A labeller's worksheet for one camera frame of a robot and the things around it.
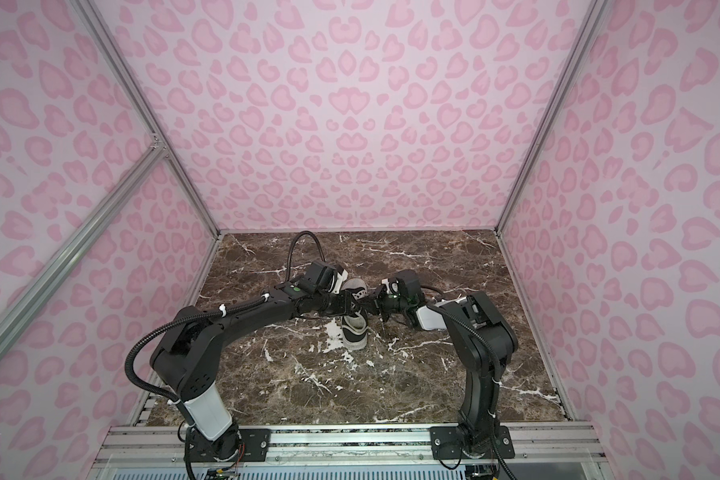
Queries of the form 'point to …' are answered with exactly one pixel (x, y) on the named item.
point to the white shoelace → (354, 307)
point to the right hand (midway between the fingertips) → (358, 298)
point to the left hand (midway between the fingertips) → (360, 303)
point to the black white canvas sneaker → (354, 328)
